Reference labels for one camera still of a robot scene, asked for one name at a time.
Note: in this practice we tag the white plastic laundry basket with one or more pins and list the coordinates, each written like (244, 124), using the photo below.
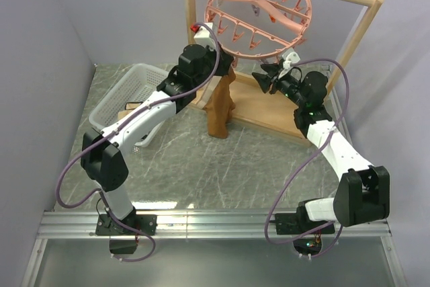
(138, 84)

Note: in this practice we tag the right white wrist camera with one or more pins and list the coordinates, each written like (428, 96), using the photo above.
(289, 57)

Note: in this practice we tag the brown boxer underwear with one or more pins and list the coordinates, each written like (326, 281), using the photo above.
(216, 101)

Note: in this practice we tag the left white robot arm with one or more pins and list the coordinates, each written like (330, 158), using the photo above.
(104, 151)

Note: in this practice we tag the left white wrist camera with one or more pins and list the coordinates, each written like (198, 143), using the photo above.
(202, 37)

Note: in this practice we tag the pink round clip hanger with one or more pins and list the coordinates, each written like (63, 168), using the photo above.
(259, 29)

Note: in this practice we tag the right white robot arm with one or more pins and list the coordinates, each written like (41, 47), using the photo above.
(363, 193)

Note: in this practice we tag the wooden hanging rack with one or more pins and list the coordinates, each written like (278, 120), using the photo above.
(271, 114)

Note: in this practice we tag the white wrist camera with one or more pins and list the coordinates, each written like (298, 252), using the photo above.
(202, 37)
(289, 57)

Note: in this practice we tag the beige folded underwear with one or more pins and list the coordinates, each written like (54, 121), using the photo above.
(128, 108)

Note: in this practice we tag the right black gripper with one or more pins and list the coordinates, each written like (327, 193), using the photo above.
(265, 81)

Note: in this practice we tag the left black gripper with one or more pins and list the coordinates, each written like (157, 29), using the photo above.
(224, 62)

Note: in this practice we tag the aluminium mounting rail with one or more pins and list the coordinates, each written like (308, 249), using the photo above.
(208, 248)

